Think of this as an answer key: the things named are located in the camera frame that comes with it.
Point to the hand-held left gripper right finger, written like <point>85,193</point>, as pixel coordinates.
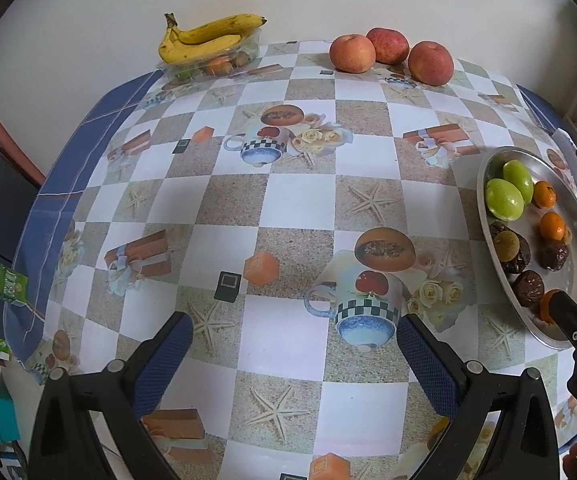
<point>426,365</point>

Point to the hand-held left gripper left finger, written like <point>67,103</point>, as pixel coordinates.
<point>161,360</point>

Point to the tangerine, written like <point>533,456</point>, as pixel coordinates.
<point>553,225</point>
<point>543,194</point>
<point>546,307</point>

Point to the brown dried date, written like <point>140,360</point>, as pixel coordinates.
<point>528,287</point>

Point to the dark dried date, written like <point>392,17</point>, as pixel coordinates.
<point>553,255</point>
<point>521,265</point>

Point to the tan longan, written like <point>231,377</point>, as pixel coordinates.
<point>508,245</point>

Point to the large green jujube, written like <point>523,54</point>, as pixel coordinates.
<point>518,180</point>

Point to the white power strip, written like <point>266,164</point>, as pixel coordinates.
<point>571,157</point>

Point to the teal box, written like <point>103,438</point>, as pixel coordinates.
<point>1,410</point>

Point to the green juice carton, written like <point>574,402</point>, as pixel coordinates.
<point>3,282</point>

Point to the checkered printed tablecloth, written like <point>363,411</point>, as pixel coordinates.
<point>298,200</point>

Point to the clear plastic container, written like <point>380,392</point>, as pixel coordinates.
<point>188,72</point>

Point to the large red apple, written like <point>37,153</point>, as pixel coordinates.
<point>431,62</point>

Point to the pale peach-coloured apple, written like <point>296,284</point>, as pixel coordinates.
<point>352,53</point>

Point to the yellow banana bunch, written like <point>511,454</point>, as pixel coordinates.
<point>208,35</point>

